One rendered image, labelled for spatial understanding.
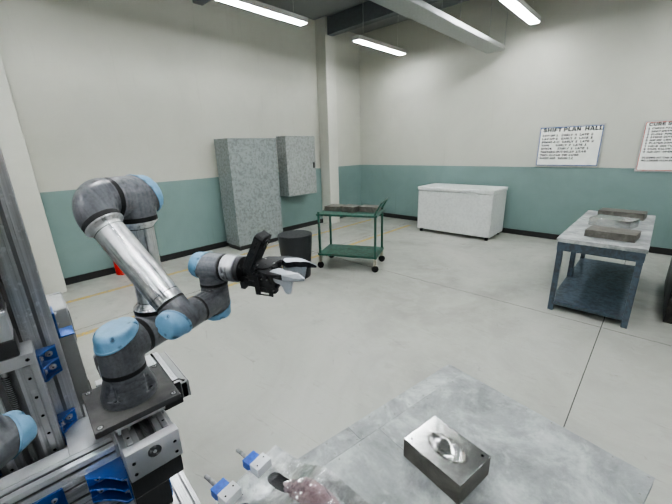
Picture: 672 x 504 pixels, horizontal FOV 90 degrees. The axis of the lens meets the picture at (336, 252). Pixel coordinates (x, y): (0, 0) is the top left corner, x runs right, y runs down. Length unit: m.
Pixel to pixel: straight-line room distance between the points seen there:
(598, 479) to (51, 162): 5.96
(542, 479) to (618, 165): 6.26
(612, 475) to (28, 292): 1.75
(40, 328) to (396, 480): 1.13
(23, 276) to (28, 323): 0.13
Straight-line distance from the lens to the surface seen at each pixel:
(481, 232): 6.88
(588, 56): 7.37
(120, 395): 1.22
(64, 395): 1.40
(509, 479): 1.30
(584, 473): 1.40
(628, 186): 7.20
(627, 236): 4.25
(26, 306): 1.27
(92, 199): 1.04
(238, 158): 6.25
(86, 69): 6.13
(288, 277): 0.82
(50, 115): 5.96
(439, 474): 1.18
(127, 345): 1.15
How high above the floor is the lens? 1.74
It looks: 17 degrees down
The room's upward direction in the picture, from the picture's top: 2 degrees counter-clockwise
